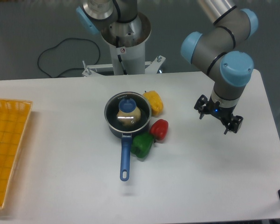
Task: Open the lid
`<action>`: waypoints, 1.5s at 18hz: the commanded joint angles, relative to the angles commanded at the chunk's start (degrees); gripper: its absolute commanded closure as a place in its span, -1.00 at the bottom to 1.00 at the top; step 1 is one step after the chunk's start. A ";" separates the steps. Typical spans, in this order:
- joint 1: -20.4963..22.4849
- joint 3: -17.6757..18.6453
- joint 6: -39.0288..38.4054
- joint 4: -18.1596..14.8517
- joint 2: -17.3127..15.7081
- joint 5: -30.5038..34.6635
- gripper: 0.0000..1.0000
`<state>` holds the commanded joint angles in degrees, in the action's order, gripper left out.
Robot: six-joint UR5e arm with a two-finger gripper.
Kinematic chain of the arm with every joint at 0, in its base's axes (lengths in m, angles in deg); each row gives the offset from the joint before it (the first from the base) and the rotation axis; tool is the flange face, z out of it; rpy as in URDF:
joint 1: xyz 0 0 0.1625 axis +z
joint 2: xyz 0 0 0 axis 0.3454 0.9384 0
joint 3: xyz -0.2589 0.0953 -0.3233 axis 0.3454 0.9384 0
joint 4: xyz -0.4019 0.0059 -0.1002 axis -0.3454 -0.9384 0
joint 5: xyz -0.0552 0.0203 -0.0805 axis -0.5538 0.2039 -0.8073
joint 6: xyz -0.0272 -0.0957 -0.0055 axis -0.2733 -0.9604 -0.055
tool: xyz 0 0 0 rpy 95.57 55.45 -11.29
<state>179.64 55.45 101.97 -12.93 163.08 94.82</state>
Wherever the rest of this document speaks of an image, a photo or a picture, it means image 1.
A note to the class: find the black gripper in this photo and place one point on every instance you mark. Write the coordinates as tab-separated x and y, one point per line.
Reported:
231	123

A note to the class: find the blue saucepan with handle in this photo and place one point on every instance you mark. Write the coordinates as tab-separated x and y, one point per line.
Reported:
126	142

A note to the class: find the glass lid blue knob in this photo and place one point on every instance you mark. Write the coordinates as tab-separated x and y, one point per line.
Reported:
127	102

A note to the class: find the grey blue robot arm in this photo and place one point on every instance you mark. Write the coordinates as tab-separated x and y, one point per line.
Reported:
213	54

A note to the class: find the red bell pepper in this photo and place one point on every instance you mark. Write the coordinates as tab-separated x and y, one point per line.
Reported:
159	129

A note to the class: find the yellow bell pepper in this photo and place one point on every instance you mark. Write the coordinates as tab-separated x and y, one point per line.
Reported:
155	101

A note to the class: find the green bell pepper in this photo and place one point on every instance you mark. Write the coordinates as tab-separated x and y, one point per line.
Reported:
141	145

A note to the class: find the beige bread bun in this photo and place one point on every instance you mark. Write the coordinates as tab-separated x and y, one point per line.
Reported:
129	119

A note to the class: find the yellow woven basket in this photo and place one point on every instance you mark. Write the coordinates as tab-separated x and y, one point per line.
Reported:
14	116

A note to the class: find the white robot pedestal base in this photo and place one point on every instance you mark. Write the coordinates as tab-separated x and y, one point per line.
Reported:
127	47

